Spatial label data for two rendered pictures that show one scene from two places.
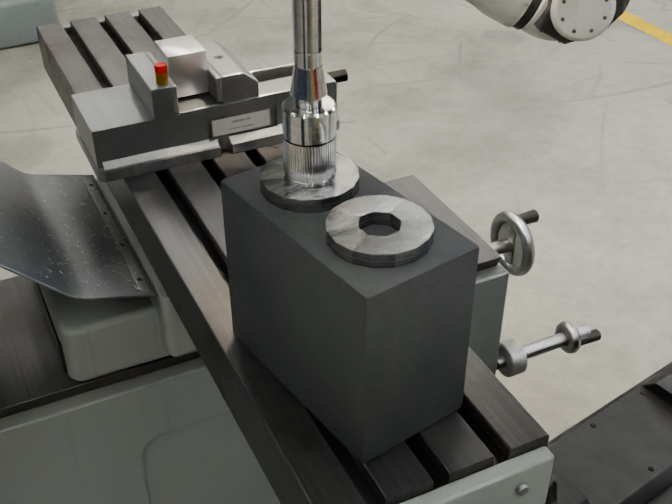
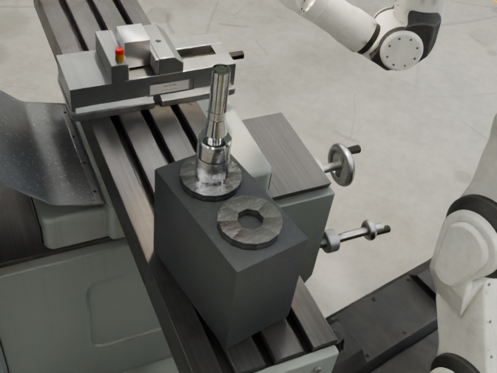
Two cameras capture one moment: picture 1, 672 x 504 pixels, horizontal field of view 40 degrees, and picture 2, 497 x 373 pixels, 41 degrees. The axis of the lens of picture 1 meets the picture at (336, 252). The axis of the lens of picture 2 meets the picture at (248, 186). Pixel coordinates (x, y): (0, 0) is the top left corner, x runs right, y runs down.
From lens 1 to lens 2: 0.24 m
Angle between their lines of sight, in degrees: 9
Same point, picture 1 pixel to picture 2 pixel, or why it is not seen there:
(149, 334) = (98, 223)
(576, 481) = (357, 336)
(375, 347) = (239, 294)
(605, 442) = (379, 311)
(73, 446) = (44, 286)
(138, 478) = (83, 305)
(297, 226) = (200, 212)
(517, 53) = not seen: outside the picture
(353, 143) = (245, 44)
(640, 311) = (424, 194)
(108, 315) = (72, 212)
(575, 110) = not seen: hidden behind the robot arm
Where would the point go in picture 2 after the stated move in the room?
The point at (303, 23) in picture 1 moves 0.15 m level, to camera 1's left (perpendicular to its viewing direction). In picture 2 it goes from (216, 98) to (97, 84)
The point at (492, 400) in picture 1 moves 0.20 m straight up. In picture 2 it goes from (307, 312) to (332, 228)
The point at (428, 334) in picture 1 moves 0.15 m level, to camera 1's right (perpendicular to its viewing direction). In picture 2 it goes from (272, 284) to (377, 294)
